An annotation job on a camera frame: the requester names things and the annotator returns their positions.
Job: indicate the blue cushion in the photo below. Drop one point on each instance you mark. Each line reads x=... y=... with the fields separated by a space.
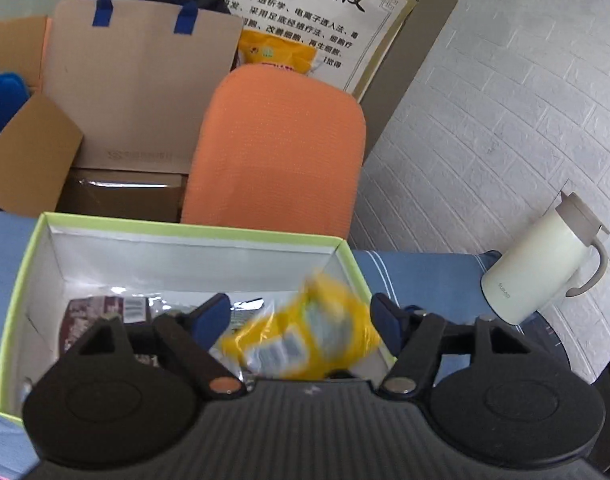
x=2 y=105

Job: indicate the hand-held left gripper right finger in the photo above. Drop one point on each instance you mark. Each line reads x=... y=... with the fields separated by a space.
x=386 y=321

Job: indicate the yellow snack packet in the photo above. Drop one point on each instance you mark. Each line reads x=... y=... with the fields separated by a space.
x=295 y=330

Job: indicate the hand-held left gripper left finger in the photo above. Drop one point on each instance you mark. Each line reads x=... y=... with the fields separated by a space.
x=212 y=315

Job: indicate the green cardboard box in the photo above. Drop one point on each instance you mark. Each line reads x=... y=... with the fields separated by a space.
x=135 y=260

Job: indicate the blue striped cloth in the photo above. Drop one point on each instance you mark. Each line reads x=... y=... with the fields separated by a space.
x=425 y=280

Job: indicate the orange chair back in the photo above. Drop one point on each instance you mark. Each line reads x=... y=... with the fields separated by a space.
x=280 y=160

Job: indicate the sealed cardboard box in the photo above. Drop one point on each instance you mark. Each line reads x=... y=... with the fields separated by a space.
x=120 y=200

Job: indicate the white thermos jug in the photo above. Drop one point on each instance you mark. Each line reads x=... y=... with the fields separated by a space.
x=530 y=265

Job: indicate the wall poster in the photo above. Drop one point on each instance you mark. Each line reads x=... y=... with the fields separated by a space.
x=310 y=5

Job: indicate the yellow plastic bag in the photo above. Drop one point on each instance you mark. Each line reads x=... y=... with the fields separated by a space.
x=275 y=52

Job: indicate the brown snack packet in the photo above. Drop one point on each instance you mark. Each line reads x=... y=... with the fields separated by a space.
x=90 y=315

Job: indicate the open cardboard box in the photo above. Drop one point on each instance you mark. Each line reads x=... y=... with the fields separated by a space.
x=30 y=160

